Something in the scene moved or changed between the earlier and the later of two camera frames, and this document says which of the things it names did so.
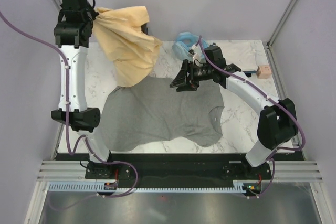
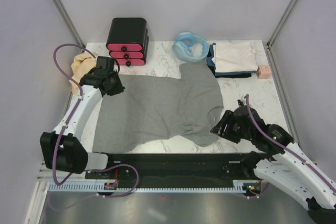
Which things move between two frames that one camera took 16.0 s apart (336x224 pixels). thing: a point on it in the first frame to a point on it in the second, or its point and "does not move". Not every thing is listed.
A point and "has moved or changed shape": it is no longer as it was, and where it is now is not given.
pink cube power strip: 263,72 does not move
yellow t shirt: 118,32 has moved or changed shape
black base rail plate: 182,167 does not move
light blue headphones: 185,41 does not move
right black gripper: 181,78 to 228,118
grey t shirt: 153,112 does not move
